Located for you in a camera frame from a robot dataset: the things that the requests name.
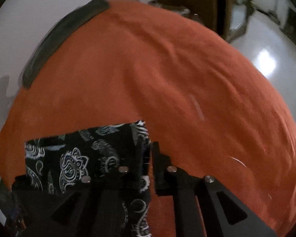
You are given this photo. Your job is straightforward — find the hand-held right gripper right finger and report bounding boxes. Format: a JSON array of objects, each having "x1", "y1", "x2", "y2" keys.
[{"x1": 152, "y1": 142, "x2": 277, "y2": 237}]

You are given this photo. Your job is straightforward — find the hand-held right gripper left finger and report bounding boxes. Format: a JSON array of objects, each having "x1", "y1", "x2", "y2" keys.
[{"x1": 20, "y1": 138, "x2": 151, "y2": 237}]

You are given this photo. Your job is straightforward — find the black paisley print garment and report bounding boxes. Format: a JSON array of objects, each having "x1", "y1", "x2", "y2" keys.
[{"x1": 25, "y1": 120, "x2": 153, "y2": 237}]

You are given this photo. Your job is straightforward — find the orange blanket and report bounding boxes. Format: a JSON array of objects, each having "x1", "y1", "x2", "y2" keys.
[{"x1": 0, "y1": 0, "x2": 296, "y2": 237}]

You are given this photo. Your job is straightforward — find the dark grey folded blanket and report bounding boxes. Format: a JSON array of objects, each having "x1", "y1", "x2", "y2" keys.
[{"x1": 22, "y1": 0, "x2": 110, "y2": 89}]

